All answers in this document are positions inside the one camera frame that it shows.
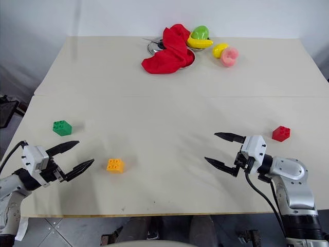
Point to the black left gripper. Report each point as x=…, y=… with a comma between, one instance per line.
x=50, y=173

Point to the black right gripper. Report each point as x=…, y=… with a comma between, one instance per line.
x=241, y=160

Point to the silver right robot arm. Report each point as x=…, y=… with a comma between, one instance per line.
x=295, y=185

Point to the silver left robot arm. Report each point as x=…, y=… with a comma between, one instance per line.
x=10, y=191

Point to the green toy brick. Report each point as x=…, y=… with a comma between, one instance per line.
x=62, y=128

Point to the orange toy brick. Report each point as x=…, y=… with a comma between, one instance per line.
x=115, y=166

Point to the red toy brick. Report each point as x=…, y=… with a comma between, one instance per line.
x=281, y=133

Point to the black object beside table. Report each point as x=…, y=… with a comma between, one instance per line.
x=7, y=110

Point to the dark rounded robot leg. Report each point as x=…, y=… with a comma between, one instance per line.
x=136, y=229
x=203, y=227

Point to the pink toy peach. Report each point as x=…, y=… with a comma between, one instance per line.
x=229, y=57

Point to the yellow toy lemon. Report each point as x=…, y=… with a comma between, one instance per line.
x=219, y=49

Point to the yellow toy banana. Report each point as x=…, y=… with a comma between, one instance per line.
x=199, y=43
x=199, y=47

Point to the red cloth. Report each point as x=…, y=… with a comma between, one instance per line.
x=169, y=52

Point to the green toy apple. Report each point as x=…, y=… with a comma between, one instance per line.
x=201, y=32

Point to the silver pot lid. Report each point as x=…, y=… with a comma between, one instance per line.
x=155, y=46

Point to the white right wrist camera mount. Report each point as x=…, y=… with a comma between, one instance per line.
x=255, y=148

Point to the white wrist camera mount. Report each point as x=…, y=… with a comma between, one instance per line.
x=255, y=148
x=33, y=157

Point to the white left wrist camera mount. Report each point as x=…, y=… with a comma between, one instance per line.
x=33, y=157

